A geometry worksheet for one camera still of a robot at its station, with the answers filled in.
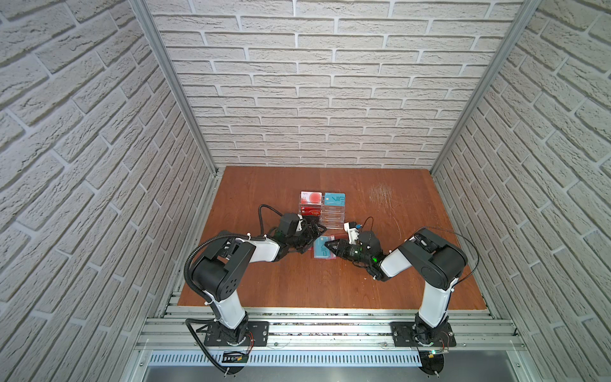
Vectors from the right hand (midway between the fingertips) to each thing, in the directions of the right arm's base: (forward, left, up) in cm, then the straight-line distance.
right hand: (326, 244), depth 90 cm
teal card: (-1, +2, -3) cm, 4 cm away
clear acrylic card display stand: (+16, -4, +3) cm, 17 cm away
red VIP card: (+15, +5, +2) cm, 16 cm away
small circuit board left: (-33, +32, -6) cm, 46 cm away
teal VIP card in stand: (+18, -6, +5) cm, 20 cm away
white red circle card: (+19, +4, +6) cm, 21 cm away
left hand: (+4, +1, +3) cm, 5 cm away
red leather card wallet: (+4, -3, -2) cm, 5 cm away
